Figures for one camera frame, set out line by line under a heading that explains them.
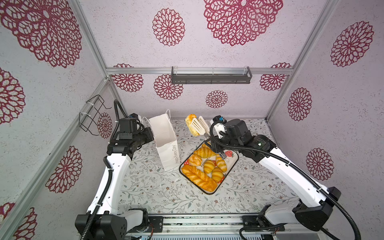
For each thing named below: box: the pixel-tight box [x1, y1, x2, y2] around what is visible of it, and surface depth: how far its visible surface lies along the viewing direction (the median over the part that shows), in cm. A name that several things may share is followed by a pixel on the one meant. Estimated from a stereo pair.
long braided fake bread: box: [181, 165, 218, 192], surface depth 87 cm
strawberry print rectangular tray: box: [179, 141, 240, 195], surface depth 91 cm
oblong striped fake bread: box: [215, 154, 227, 173], surface depth 94 cm
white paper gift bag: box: [142, 109, 180, 171], surface depth 86 cm
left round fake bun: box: [188, 153, 202, 167], surface depth 95 cm
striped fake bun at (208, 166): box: [203, 160, 215, 174], surface depth 92 cm
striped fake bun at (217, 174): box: [212, 167, 224, 183], surface depth 89 cm
